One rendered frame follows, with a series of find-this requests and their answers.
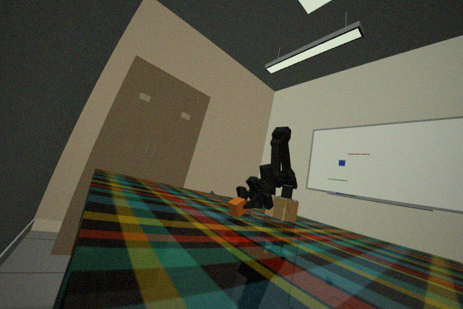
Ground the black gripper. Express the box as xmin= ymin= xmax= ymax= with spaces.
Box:
xmin=236 ymin=184 xmax=273 ymax=210

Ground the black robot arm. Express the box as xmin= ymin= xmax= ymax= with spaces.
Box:
xmin=246 ymin=127 xmax=297 ymax=200

